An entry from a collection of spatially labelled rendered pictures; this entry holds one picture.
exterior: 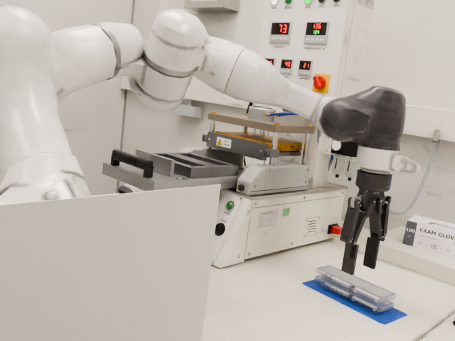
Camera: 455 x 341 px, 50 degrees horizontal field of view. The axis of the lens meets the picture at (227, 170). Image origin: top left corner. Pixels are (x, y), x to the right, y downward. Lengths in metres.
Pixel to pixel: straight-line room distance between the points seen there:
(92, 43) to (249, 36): 1.36
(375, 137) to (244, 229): 0.40
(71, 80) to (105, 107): 1.89
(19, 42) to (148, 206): 0.32
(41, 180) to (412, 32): 1.41
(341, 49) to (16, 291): 1.14
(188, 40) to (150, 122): 1.74
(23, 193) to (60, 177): 0.06
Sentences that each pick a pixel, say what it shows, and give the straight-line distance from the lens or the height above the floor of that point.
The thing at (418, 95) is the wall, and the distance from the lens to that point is 1.78.
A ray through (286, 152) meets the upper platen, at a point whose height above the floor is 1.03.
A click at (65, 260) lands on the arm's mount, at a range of 0.58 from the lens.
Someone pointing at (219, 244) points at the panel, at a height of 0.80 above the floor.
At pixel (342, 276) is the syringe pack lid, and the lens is 1.18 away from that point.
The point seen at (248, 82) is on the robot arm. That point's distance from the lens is 1.03.
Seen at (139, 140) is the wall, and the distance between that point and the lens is 2.75.
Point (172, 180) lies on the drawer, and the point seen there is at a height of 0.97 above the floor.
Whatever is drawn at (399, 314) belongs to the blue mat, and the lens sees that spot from 1.17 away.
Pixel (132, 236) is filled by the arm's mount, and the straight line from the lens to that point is 0.62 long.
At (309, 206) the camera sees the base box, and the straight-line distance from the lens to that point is 1.44.
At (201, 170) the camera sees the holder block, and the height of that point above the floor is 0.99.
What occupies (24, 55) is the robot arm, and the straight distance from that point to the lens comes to 0.79.
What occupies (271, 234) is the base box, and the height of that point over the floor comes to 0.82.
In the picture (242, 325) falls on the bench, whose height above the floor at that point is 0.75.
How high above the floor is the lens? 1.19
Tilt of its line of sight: 10 degrees down
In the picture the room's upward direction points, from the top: 7 degrees clockwise
